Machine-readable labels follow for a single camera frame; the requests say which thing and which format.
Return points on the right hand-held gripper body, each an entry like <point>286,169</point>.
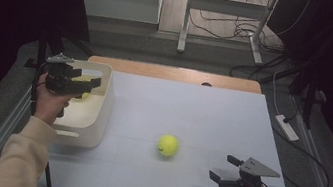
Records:
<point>253,174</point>

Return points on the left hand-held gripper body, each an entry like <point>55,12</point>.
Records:
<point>60,78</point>

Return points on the yellow tennis ball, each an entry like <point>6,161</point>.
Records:
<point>85,95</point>
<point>167,145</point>

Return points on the white plastic bin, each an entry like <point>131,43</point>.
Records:
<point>89,118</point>

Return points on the person's left hand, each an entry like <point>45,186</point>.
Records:
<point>49,105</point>

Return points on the black metal stand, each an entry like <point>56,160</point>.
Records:
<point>44,43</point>
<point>311,96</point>

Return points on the white table mat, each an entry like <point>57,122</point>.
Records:
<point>211,114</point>

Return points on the white power strip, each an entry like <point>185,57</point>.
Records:
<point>287,128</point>

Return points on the white metal desk frame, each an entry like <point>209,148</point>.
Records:
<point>225,6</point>

